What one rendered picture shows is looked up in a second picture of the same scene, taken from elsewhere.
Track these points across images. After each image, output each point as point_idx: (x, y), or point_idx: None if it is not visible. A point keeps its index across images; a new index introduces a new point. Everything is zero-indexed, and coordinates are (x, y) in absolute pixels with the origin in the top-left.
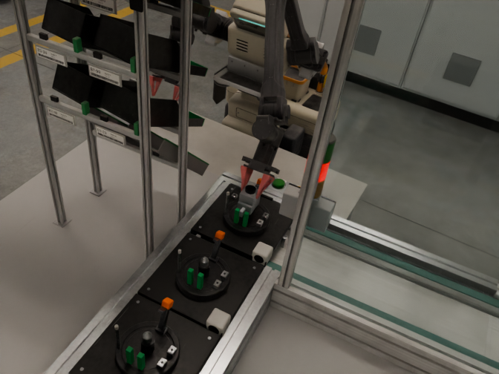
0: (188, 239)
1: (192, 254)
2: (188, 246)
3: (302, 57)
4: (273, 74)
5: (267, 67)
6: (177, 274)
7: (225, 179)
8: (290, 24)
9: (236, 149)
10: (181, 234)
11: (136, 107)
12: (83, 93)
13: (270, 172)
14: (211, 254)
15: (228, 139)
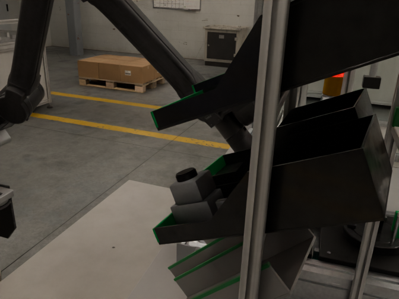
0: (330, 253)
1: (358, 239)
2: (341, 252)
3: (36, 99)
4: (189, 66)
5: (180, 62)
6: (394, 246)
7: (195, 241)
8: (41, 49)
9: (63, 274)
10: (323, 264)
11: (370, 108)
12: (385, 154)
13: (119, 239)
14: (344, 228)
15: (31, 286)
